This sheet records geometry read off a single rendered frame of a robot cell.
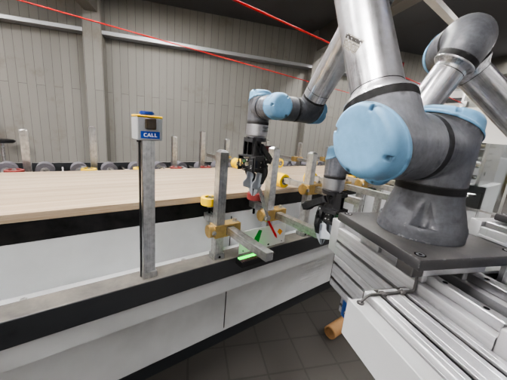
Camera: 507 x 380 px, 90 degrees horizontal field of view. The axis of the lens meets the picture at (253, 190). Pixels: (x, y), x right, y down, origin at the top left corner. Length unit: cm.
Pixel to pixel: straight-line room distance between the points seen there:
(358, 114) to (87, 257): 99
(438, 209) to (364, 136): 20
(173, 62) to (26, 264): 508
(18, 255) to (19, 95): 547
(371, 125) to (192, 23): 569
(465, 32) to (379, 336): 70
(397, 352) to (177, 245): 95
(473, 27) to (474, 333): 66
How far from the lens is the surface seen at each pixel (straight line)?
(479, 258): 55
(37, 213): 104
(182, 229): 117
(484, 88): 99
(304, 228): 102
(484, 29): 87
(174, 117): 569
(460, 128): 53
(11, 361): 104
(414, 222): 54
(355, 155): 43
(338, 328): 184
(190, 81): 574
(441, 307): 51
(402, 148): 41
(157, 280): 94
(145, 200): 84
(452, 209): 55
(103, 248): 111
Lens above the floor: 120
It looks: 13 degrees down
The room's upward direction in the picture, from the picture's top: 5 degrees clockwise
